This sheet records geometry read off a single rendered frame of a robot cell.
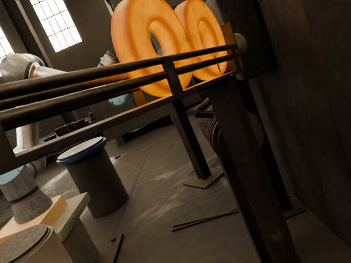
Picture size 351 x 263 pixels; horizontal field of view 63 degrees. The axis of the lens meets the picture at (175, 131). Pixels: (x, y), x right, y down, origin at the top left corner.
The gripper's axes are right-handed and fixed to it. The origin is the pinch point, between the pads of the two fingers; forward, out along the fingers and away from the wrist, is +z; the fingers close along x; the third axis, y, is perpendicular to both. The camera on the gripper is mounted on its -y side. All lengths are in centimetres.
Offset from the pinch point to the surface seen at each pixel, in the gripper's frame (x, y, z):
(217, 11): -24, 44, 8
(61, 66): 304, -976, -195
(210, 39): -25, 64, -3
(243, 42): -32, 55, 2
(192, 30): -21, 72, -5
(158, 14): -15, 79, -7
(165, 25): -17, 78, -8
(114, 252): -45, 9, -92
